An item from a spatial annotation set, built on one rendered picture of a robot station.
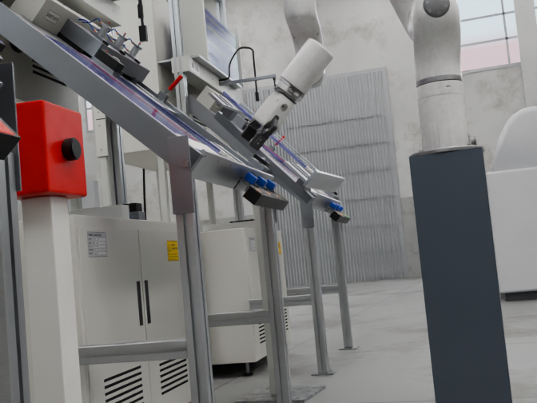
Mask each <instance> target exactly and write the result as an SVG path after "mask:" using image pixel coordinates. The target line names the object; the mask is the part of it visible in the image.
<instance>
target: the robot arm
mask: <svg viewBox="0 0 537 403"><path fill-rule="evenodd" d="M389 1H390V3H391V4H392V7H393V9H394V10H395V12H396V14H397V16H398V18H399V20H400V22H401V23H402V25H403V27H404V29H405V31H406V32H407V34H408V36H409V38H410V39H411V40H412V41H413V48H414V72H415V80H416V94H417V102H418V109H419V116H420V130H421V137H422V145H423V149H422V150H419V152H418V153H415V154H412V155H411V156H416V155H423V154H434V153H441V152H448V151H454V150H465V149H472V148H478V147H482V148H483V152H484V151H485V147H484V146H473V145H477V139H476V134H474V136H470V134H469V133H468V125H467V112H466V105H465V98H464V91H463V78H462V71H461V61H460V53H461V24H460V13H459V6H458V3H457V1H456V0H389ZM283 7H284V16H285V19H286V22H287V24H288V28H289V30H290V34H291V36H292V41H293V45H294V49H295V53H296V56H295V58H294V59H293V60H292V61H291V62H290V63H289V65H288V66H287V68H286V69H285V70H284V72H283V73H282V75H281V76H280V77H279V78H278V79H277V81H276V82H275V84H276V85H277V87H275V86H274V87H273V88H274V89H275V90H274V91H273V92H272V93H271V94H270V95H269V96H268V98H267V99H266V100H265V101H264V103H263V104H262V105H261V107H260V108H259V109H258V111H257V112H256V113H255V115H254V117H253V119H252V120H251V121H250V122H249V124H248V125H247V126H246V128H245V129H244V131H243V132H242V133H241V136H242V137H243V138H244V139H245V140H246V141H248V142H250V143H249V145H250V146H251V147H252V148H254V149H255V150H256V151H258V150H259V149H260V148H261V147H262V146H263V144H264V143H265V142H266V140H267V139H269V136H270V135H272V134H275V133H276V132H277V131H278V130H279V129H280V127H281V125H282V124H283V123H284V121H285V119H286V118H287V117H288V115H289V114H290V112H291V110H292V108H293V107H294V105H296V103H295V101H298V102H300V101H301V99H302V98H303V97H304V96H305V95H306V93H307V92H308V91H309V89H314V88H317V87H319V86H320V85H321V84H322V83H323V81H324V77H325V68H326V67H327V65H328V64H329V63H330V61H331V60H332V59H333V56H332V53H331V52H330V51H329V50H328V49H326V48H325V47H324V45H323V38H322V34H321V29H320V23H319V19H318V17H317V12H316V0H283ZM258 123H259V124H258ZM260 127H261V130H260V132H259V133H257V129H258V128H260ZM256 133H257V134H256ZM255 134H256V135H255ZM254 135H255V136H254ZM253 136H254V138H253ZM252 138H253V139H252ZM251 139H252V141H250V140H251Z"/></svg>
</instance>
